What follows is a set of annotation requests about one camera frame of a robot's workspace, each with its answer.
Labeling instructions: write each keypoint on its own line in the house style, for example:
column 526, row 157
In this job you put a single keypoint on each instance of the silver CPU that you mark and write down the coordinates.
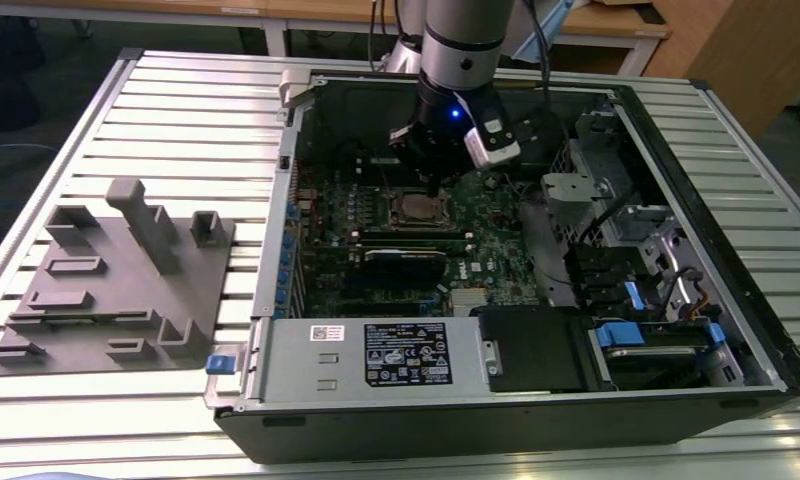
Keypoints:
column 418, row 207

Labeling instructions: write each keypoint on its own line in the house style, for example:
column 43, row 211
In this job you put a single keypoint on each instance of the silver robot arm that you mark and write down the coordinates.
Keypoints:
column 462, row 45

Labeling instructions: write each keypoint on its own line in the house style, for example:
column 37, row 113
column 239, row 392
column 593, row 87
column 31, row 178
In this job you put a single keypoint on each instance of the black graphics card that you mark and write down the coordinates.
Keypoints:
column 406, row 267

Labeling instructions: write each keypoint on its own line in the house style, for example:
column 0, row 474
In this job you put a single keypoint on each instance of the pale blue teach pendant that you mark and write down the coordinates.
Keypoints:
column 554, row 20

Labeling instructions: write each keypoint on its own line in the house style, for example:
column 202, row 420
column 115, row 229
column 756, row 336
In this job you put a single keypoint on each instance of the green motherboard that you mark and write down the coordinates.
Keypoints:
column 506, row 270

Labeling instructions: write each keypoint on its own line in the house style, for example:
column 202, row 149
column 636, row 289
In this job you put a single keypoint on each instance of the silver chipset heat sink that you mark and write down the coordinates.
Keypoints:
column 472, row 296

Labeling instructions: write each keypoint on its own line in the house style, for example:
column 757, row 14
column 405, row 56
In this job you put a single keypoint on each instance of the black plastic connector block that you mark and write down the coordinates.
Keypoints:
column 600, row 270

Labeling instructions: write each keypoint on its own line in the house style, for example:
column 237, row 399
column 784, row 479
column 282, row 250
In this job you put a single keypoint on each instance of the hard disk in blue carrier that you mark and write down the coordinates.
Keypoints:
column 616, row 332

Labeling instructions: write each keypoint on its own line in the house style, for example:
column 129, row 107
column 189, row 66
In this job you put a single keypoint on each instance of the grey power supply unit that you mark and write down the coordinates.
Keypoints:
column 293, row 350

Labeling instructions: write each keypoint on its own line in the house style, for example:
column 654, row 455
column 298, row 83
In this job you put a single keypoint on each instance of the wooden cabinet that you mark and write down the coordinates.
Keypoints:
column 760, row 50

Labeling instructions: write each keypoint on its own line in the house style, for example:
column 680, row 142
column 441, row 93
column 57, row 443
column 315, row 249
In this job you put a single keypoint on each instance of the wooden desk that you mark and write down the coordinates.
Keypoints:
column 139, row 4

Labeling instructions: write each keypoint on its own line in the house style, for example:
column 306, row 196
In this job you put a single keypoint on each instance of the blue case latch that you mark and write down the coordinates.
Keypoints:
column 221, row 364

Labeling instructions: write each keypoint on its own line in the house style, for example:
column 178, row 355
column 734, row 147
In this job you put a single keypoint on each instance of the black PC case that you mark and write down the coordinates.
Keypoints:
column 440, row 430

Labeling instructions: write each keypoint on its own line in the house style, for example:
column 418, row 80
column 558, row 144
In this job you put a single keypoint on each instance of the grey parts rack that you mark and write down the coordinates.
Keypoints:
column 119, row 310

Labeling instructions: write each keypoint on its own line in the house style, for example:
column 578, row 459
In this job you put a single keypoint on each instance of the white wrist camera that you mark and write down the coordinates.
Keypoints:
column 493, row 145

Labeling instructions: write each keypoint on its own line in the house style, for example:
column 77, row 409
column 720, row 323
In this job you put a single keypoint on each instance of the grey metal bracket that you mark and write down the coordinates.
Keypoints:
column 566, row 200

